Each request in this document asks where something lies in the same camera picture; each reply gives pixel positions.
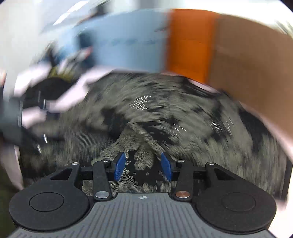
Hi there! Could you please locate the brown cardboard box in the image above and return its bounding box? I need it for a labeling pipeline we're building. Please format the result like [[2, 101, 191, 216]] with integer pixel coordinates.
[[207, 14, 293, 139]]

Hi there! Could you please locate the orange cardboard box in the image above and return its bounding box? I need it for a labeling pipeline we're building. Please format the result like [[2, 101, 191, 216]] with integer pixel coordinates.
[[165, 9, 222, 84]]

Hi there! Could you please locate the black patterned lace blouse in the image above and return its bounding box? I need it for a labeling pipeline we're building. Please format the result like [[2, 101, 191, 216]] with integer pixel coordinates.
[[21, 72, 289, 200]]

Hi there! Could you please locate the person's dark green clothing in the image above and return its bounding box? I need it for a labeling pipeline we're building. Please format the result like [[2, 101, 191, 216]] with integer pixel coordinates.
[[0, 170, 26, 232]]

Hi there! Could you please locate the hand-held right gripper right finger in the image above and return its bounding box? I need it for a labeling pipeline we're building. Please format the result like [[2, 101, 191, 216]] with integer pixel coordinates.
[[161, 152, 239, 201]]

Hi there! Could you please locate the light blue cardboard box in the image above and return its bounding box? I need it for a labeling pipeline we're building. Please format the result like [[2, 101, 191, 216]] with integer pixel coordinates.
[[54, 12, 172, 74]]

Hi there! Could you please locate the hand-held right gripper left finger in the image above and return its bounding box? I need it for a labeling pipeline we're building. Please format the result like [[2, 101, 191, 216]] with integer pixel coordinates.
[[49, 152, 126, 202]]

